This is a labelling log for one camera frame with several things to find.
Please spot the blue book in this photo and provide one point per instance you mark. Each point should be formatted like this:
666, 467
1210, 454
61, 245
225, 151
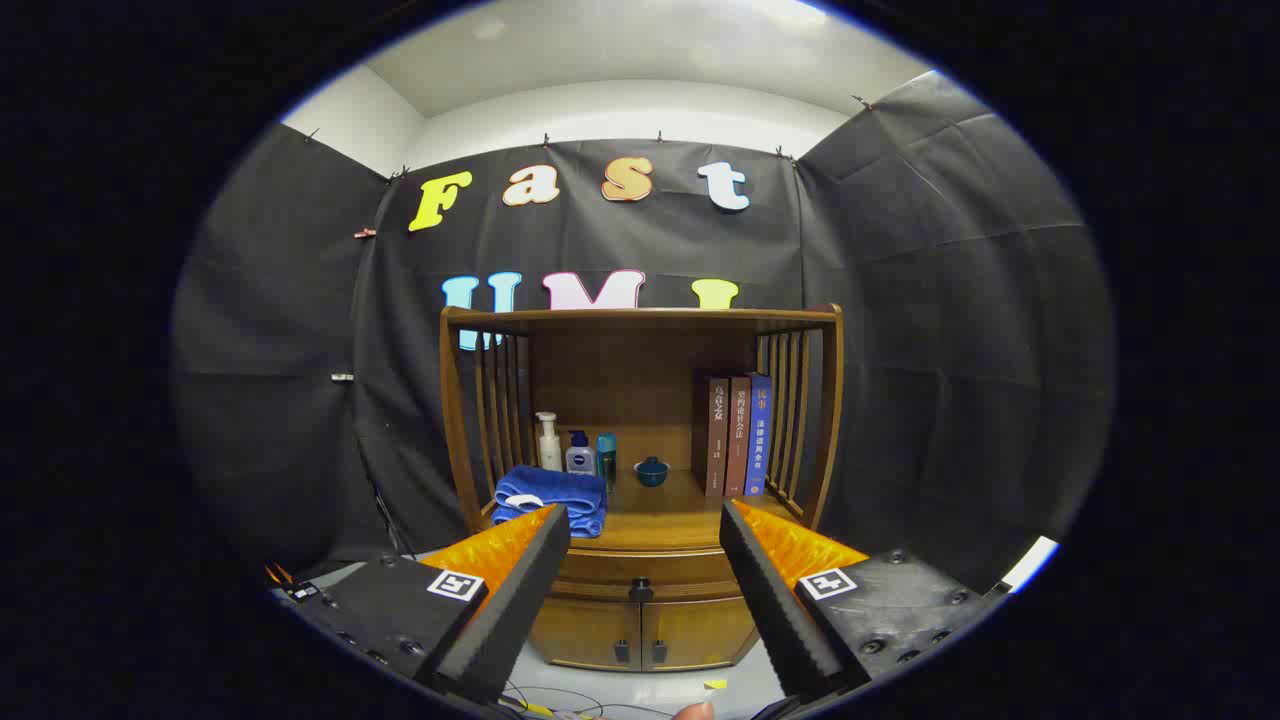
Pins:
757, 440

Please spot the small blue lidded teacup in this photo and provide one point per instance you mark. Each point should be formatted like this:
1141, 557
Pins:
652, 472

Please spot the dark brown book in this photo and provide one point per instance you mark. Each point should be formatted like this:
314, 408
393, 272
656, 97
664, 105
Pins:
717, 440

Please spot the white pump bottle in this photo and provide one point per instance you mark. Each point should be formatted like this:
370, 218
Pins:
549, 450

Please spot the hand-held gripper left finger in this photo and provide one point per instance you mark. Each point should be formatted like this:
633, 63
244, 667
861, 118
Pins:
520, 610

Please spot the wooden cabinet door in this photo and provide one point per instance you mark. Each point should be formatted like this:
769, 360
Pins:
585, 630
695, 630

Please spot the folded blue towel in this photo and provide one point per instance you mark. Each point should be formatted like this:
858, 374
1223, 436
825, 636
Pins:
560, 490

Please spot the wooden cabinet with shelf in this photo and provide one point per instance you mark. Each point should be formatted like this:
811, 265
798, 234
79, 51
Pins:
620, 370

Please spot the reddish brown book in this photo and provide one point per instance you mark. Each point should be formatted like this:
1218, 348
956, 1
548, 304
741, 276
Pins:
738, 440

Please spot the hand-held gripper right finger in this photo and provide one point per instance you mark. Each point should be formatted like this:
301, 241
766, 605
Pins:
775, 610

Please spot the wooden countertop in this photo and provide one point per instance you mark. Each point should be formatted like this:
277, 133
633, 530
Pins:
660, 510

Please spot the white bottle with blue cap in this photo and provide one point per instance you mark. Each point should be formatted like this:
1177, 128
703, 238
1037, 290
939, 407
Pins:
580, 458

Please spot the teal capped clear bottle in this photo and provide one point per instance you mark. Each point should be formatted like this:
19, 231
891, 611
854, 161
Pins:
606, 455

